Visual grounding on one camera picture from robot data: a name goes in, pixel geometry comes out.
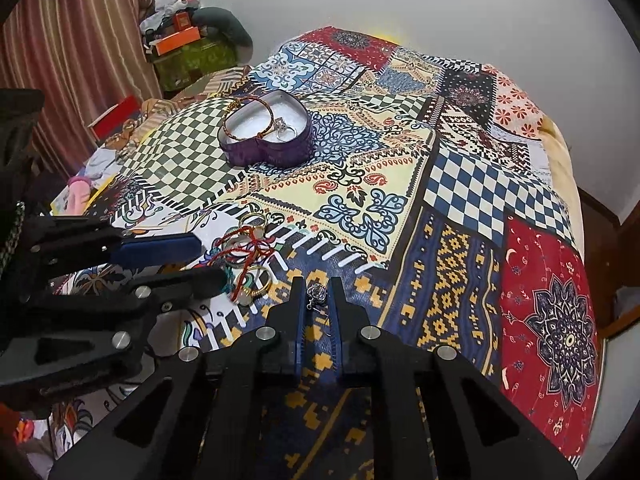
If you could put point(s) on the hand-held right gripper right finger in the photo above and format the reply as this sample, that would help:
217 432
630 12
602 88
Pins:
334 320

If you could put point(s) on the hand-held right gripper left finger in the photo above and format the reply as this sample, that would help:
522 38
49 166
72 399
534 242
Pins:
299 320

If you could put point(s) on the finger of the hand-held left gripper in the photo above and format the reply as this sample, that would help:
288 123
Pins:
200 282
150 251

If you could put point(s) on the silver pendant earring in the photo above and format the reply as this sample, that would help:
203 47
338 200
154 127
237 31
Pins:
316 294

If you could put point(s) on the purple heart-shaped tin box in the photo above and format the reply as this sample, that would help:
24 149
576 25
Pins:
272 147

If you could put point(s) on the pink cloth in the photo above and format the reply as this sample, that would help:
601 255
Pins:
77 192

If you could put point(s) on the red flat box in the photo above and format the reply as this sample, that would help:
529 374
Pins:
114 116

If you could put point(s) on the striped brown curtain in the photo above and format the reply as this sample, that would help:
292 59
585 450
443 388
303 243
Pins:
75 60

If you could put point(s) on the patchwork printed blanket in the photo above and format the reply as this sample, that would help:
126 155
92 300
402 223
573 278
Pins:
400 200

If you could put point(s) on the red and gold bangle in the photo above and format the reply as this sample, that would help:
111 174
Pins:
240 119

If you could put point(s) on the orange cardboard box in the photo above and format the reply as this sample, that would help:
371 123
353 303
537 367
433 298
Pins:
175 41

